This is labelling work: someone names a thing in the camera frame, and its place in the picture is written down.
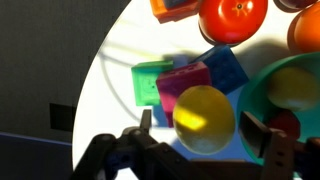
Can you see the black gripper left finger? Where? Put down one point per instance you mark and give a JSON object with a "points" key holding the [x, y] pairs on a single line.
{"points": [[146, 118]]}

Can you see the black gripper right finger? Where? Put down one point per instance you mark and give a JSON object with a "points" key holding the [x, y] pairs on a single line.
{"points": [[254, 134]]}

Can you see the yellow lemon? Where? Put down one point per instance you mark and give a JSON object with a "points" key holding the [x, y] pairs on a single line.
{"points": [[204, 120]]}

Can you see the green plastic bowl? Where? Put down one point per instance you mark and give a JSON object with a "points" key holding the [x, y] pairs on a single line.
{"points": [[253, 97]]}

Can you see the pink toy block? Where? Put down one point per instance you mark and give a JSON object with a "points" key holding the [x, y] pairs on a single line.
{"points": [[171, 84]]}

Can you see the green translucent toy block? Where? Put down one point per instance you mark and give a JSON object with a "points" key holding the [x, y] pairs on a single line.
{"points": [[144, 76]]}

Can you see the yellow fruit in bowl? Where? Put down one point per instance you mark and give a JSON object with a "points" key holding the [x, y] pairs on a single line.
{"points": [[293, 88]]}

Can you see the blue toy block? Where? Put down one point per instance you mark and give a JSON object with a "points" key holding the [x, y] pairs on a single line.
{"points": [[226, 72]]}

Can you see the orange toy block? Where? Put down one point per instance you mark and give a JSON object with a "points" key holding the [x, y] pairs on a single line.
{"points": [[174, 10]]}

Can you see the round white table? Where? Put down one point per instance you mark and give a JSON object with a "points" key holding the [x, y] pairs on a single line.
{"points": [[120, 83]]}

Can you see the orange fruit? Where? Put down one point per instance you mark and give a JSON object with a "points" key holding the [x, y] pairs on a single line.
{"points": [[307, 29]]}

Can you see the red tomato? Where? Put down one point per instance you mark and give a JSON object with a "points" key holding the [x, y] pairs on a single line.
{"points": [[231, 21]]}

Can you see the dark purple plum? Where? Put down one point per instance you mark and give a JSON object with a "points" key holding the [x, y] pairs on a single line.
{"points": [[297, 4]]}

